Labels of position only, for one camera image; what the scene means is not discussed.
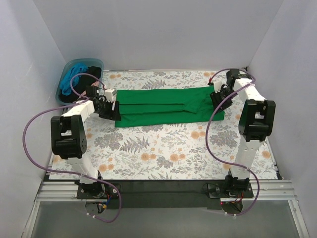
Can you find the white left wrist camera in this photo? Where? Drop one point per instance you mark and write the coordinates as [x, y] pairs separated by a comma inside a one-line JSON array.
[[110, 94]]

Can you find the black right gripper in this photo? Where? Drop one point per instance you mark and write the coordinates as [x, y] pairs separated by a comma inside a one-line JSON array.
[[220, 99]]

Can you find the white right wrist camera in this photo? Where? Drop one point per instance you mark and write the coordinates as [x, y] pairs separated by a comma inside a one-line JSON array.
[[216, 84]]

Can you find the aluminium mounting rail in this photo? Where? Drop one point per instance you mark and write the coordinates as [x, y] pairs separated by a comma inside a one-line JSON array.
[[68, 190]]

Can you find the pink t shirt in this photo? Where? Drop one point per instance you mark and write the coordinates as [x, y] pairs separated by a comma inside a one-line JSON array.
[[97, 84]]

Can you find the blue t shirt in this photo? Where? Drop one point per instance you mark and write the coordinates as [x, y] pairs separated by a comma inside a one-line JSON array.
[[74, 70]]

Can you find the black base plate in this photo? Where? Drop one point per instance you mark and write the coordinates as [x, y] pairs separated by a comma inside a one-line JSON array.
[[210, 199]]

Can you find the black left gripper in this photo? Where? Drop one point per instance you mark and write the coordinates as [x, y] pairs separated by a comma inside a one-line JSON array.
[[110, 109]]

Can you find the green t shirt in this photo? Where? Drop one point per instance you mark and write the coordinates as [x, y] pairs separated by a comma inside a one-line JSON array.
[[164, 106]]

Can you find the teal plastic laundry bin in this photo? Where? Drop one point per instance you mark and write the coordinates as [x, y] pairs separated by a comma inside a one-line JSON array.
[[76, 76]]

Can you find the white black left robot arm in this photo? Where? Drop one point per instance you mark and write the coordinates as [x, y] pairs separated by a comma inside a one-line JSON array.
[[69, 139]]

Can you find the floral patterned table mat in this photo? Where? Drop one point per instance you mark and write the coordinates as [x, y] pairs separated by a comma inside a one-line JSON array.
[[169, 151]]

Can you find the black t shirt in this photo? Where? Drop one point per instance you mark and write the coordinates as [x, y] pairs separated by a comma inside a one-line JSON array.
[[80, 83]]

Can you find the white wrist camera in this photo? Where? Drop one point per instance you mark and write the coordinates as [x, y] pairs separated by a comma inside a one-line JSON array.
[[110, 94], [216, 84]]

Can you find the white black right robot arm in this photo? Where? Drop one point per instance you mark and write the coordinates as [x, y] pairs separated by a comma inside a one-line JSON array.
[[255, 125]]

